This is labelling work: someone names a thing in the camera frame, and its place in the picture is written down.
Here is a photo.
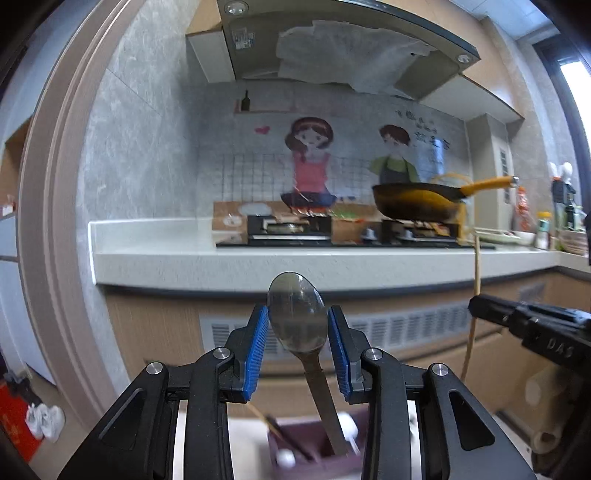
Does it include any black wok with yellow handle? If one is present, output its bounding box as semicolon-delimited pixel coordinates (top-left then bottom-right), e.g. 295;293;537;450
372;175;520;223

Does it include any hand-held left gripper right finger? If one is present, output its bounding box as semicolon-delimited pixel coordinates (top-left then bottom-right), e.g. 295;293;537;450
327;304;539;480

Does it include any cartoon wall sticker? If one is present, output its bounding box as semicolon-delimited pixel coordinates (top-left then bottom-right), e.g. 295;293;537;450
203;83;468;232

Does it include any white wall cabinet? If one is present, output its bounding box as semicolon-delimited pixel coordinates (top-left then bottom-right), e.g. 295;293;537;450
187;23;237;85

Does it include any red and white packet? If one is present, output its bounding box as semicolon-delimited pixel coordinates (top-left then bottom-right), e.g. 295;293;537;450
516;187;533;232

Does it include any purple plastic utensil holder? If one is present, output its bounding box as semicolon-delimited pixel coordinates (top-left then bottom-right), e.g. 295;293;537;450
267;416;365;480

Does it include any white tablecloth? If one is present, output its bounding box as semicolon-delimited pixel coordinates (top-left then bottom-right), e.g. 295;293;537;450
226;415;274;480

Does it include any person's right hand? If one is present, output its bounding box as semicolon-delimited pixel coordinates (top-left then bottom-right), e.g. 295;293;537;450
524;364;591;477

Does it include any white tray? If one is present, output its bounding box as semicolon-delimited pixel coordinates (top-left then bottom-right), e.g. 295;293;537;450
473;226;537;246

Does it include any large metal spoon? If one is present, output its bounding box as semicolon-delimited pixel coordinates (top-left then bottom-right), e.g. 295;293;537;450
268;271;350;456

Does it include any black gas stove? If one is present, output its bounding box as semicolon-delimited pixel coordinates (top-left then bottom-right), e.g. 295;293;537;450
216;213;497;250

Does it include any long grey vent grille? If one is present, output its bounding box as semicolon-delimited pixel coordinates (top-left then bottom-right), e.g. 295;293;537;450
198;302;472;360

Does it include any wooden kitchen cabinet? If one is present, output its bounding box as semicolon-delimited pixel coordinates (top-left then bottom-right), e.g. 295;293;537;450
105;270;591;462

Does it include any beige door frame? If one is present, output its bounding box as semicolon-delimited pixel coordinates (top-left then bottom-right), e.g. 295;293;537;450
16;0;136;416

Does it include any stack of plates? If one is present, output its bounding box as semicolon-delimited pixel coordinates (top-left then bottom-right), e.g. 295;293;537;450
558;228;591;257

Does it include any grey range hood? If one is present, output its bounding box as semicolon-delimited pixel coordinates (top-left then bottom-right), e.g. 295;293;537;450
217;0;481;100

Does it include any white shoe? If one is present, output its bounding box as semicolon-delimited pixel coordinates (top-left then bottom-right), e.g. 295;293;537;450
25;404;48;437
42;406;66;444

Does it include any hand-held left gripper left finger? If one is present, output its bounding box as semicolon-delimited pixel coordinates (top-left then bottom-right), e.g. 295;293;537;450
58;304;271;480

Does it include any yellow-capped bottle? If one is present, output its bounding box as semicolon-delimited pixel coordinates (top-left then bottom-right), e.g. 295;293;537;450
536;211;553;250

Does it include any black chopstick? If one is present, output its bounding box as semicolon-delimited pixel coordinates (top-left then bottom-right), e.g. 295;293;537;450
267;416;315;462

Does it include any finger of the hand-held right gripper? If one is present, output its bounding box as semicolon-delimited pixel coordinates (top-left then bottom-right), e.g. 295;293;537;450
468;294;525;335

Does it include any wooden chopstick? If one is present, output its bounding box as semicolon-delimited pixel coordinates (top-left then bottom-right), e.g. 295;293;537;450
249;405;278;435
461;231;484;378

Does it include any white kitchen countertop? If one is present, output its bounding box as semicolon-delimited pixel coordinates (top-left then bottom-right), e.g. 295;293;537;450
88;219;591;296

